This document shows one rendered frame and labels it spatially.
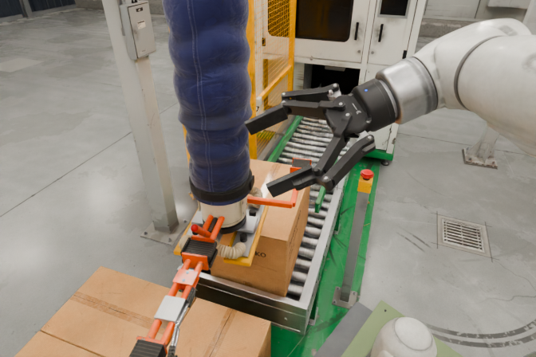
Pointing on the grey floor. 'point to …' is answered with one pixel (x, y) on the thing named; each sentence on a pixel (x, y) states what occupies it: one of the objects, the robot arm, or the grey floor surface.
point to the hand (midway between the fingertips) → (264, 154)
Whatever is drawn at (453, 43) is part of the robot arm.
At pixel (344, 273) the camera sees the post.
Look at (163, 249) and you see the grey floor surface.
